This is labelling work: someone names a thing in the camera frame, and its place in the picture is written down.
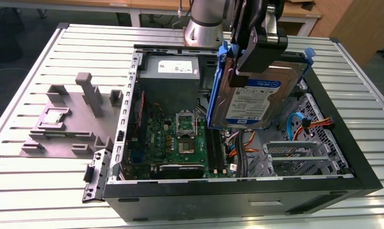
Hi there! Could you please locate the grey metal disk bay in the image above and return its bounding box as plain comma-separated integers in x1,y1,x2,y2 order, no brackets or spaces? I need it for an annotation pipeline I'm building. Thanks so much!
246,140,337,177

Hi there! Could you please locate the orange wire bundle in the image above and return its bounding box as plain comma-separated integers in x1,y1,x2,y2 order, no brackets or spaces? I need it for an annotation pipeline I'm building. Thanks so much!
226,130,258,158

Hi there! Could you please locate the wooden cabinet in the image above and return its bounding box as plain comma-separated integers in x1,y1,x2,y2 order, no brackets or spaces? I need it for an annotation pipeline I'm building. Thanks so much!
310,0,384,69

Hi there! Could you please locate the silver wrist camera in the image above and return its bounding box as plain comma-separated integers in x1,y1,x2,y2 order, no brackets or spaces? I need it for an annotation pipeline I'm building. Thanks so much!
264,3,280,36

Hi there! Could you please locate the grey power supply unit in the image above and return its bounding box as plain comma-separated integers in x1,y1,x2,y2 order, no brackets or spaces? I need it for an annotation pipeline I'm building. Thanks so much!
136,56,201,116

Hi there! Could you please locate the black graphics card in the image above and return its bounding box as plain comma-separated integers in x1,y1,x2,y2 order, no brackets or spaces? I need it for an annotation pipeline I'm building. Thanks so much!
149,163,205,180

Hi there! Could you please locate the black RAM slot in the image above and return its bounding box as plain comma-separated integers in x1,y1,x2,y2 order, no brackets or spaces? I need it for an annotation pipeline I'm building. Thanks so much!
214,130,228,174
209,130,218,174

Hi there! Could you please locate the grey card retainer bracket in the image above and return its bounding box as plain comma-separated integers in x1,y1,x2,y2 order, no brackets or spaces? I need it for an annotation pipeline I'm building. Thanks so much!
81,147,113,204

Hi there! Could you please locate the black PC case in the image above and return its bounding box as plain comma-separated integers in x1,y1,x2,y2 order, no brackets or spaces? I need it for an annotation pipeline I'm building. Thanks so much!
101,43,384,222

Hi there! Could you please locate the metal socket cover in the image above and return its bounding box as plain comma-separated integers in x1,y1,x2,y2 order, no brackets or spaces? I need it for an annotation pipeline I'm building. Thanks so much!
174,109,198,139

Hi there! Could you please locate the wooden desk white frame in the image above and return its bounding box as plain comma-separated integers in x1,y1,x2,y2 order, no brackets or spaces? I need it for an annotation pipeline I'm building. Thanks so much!
17,0,141,27
137,0,325,37

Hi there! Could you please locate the hard disk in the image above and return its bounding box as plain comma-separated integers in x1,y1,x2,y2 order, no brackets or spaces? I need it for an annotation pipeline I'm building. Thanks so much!
206,40,316,131

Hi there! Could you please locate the blue data wire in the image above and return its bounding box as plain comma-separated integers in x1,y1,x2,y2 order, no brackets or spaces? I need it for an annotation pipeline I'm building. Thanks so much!
285,111,310,142

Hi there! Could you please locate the orange red power wire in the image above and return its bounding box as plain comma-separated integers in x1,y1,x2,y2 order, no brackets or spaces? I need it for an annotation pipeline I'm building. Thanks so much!
292,116,336,142

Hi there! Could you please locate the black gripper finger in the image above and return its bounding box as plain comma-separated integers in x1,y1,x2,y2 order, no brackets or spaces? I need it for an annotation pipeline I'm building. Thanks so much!
228,0,289,88
229,0,252,46

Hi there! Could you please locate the green motherboard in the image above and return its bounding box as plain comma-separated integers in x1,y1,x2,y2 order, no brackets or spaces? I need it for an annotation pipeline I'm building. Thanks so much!
122,112,241,180

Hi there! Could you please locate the black office chair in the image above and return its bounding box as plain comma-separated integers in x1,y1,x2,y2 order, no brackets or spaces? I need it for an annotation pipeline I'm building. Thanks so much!
0,7,26,64

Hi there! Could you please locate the thin red wire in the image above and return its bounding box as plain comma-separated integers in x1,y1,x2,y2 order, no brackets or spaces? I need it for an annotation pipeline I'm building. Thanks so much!
132,90,146,142

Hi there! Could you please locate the grey parts rack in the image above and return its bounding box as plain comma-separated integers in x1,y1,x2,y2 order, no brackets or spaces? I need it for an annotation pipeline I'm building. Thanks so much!
18,73,126,160

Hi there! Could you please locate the silver CPU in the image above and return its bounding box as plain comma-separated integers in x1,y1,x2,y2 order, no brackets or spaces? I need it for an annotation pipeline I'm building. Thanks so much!
41,111,65,125

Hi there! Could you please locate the CPU socket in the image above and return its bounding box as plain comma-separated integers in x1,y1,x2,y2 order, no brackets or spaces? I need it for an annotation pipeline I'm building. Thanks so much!
177,139,198,155

